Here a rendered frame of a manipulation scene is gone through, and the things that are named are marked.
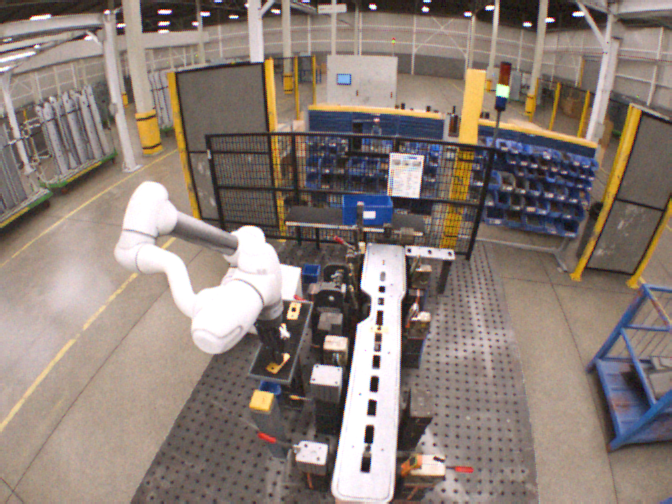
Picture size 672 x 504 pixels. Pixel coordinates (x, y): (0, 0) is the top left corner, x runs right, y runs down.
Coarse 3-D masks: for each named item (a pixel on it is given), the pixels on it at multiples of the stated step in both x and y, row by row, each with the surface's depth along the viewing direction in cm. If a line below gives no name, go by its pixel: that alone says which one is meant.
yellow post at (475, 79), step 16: (480, 80) 159; (464, 96) 172; (480, 96) 164; (464, 112) 173; (480, 112) 170; (464, 128) 177; (464, 160) 188; (464, 176) 194; (448, 208) 213; (448, 224) 215; (448, 240) 222
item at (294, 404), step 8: (296, 368) 118; (296, 376) 119; (280, 384) 122; (296, 384) 120; (288, 392) 125; (296, 392) 123; (304, 392) 138; (288, 400) 129; (296, 400) 127; (288, 408) 132; (296, 408) 132
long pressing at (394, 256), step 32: (384, 256) 178; (384, 320) 138; (384, 352) 124; (352, 384) 111; (384, 384) 111; (352, 416) 101; (384, 416) 100; (352, 448) 91; (384, 448) 91; (352, 480) 82; (384, 480) 82
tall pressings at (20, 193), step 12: (0, 132) 373; (0, 144) 379; (0, 156) 397; (12, 156) 408; (0, 168) 389; (12, 168) 415; (0, 180) 394; (12, 180) 420; (0, 192) 411; (24, 192) 449; (0, 204) 399; (12, 204) 427
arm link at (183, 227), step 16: (144, 192) 98; (160, 192) 102; (128, 208) 97; (144, 208) 97; (160, 208) 102; (128, 224) 95; (144, 224) 97; (160, 224) 103; (176, 224) 111; (192, 224) 119; (192, 240) 122; (208, 240) 127; (224, 240) 135; (240, 240) 145; (256, 240) 152; (224, 256) 148
